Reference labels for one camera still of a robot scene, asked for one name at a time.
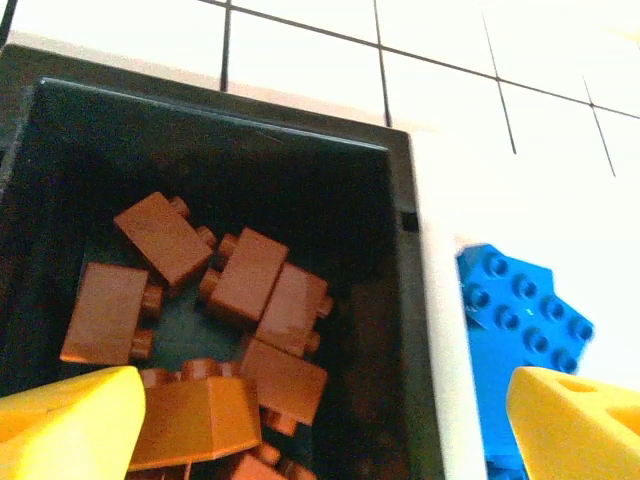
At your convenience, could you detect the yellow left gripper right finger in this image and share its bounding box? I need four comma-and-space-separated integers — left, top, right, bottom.
505, 366, 640, 480

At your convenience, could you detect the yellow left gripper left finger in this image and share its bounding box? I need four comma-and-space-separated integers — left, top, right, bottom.
0, 364, 148, 480

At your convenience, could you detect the blue long lego brick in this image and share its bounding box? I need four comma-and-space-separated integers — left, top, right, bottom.
455, 243, 596, 376

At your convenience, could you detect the white plastic container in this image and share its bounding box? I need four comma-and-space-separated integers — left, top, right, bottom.
407, 129, 640, 480

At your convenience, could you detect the black plastic container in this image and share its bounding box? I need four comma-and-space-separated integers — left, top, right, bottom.
0, 43, 446, 480

